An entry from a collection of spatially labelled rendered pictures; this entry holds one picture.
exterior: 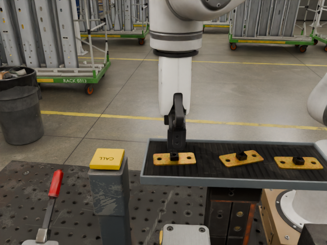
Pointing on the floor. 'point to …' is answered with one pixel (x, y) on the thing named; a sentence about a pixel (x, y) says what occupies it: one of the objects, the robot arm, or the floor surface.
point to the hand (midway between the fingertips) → (173, 131)
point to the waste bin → (20, 105)
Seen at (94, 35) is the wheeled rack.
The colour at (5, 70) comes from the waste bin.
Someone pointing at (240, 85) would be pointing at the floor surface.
